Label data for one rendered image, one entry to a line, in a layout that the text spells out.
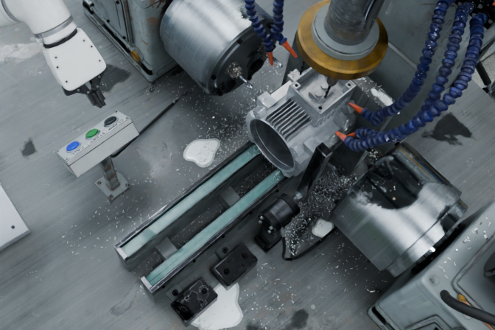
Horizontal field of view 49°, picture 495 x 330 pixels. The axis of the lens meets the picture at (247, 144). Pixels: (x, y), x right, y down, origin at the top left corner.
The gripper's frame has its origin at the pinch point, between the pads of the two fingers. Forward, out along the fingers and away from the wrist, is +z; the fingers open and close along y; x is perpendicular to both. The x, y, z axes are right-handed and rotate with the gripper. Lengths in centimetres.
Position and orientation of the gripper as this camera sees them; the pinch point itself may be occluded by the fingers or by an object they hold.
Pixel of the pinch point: (96, 98)
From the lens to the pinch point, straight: 125.3
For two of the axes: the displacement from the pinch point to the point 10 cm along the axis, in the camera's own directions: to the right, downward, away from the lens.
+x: -5.8, -2.8, 7.6
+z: 3.4, 7.7, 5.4
